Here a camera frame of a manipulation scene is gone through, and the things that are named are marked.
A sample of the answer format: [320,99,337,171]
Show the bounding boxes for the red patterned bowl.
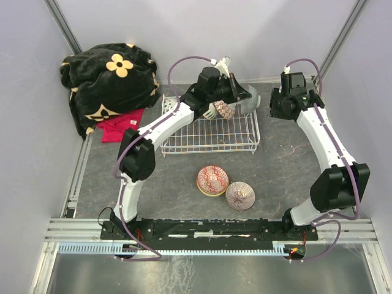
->
[162,96,178,114]

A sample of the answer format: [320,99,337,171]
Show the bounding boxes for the aluminium frame rail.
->
[44,219,377,257]

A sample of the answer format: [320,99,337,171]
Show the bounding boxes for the white wire dish rack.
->
[160,105,260,156]

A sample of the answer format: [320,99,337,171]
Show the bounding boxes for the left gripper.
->
[207,72,252,104]

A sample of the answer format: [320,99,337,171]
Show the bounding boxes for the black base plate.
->
[100,217,319,251]

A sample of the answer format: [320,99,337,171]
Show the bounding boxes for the black floral fleece blanket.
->
[59,43,159,138]

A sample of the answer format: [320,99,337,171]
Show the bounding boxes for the blue triangle patterned bowl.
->
[214,100,236,119]

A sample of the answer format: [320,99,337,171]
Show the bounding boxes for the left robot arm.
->
[110,67,254,239]

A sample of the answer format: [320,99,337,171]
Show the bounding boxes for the grey geometric patterned bowl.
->
[240,85,261,115]

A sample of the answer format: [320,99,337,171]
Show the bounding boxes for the multicolour bowl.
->
[197,165,230,197]

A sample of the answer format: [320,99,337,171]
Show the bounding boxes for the purple striped bowl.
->
[225,181,255,212]

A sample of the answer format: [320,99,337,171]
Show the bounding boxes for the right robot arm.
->
[269,69,371,239]

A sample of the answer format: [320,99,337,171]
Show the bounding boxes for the red cloth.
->
[97,109,145,143]

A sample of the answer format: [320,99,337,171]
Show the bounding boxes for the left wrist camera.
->
[210,56,231,78]

